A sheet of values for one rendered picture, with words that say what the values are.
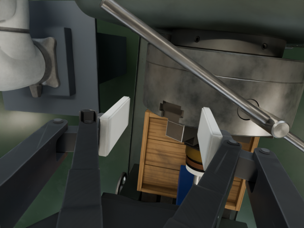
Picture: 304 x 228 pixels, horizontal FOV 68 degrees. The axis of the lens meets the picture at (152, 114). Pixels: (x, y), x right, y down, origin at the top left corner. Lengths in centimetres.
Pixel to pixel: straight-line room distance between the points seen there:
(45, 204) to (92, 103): 167
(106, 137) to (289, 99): 32
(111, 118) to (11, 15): 64
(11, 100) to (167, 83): 87
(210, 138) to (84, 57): 81
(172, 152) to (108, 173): 126
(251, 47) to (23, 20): 63
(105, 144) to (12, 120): 208
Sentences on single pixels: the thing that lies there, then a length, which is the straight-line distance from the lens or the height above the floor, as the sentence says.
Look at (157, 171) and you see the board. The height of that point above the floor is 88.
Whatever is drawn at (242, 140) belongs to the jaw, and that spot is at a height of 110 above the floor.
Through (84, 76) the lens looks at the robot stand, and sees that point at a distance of 94.
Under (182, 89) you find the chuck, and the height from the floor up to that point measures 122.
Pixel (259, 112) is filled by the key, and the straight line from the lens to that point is 30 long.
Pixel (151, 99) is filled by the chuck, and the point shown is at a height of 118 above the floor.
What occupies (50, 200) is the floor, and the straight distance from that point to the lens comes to 242.
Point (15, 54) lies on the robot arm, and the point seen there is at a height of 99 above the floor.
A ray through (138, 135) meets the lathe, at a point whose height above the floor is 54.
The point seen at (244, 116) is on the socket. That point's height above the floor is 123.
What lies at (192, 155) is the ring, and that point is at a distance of 53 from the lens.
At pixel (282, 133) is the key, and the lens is 30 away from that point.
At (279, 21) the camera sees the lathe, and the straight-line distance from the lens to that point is 37.
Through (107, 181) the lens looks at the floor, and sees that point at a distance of 204.
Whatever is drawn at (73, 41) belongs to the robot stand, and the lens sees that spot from 94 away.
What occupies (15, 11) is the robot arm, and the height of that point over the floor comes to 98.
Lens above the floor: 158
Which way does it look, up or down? 71 degrees down
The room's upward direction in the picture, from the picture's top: 149 degrees counter-clockwise
